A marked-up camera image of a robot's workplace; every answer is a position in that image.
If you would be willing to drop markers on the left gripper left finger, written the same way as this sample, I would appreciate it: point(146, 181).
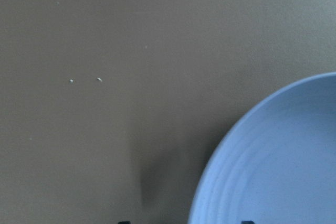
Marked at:
point(124, 222)

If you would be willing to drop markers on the blue plate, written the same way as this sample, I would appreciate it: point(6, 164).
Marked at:
point(277, 163)

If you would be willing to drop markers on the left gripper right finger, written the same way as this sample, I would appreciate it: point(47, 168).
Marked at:
point(247, 222)

